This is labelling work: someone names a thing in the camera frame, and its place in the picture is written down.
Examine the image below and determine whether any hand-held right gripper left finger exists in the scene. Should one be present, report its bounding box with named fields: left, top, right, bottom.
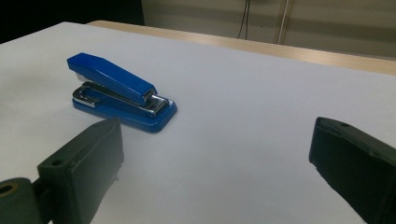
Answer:
left=36, top=117, right=125, bottom=224

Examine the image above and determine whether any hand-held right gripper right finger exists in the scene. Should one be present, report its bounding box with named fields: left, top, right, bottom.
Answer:
left=308, top=117, right=396, bottom=224

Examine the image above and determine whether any white table cover sheet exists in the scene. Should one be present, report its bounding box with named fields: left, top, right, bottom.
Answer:
left=0, top=21, right=396, bottom=224

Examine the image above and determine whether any black hanging cable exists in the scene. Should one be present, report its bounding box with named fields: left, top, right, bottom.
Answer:
left=237, top=0, right=248, bottom=40

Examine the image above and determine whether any blue stapler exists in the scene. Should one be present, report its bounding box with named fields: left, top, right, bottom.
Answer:
left=66, top=51, right=178, bottom=134

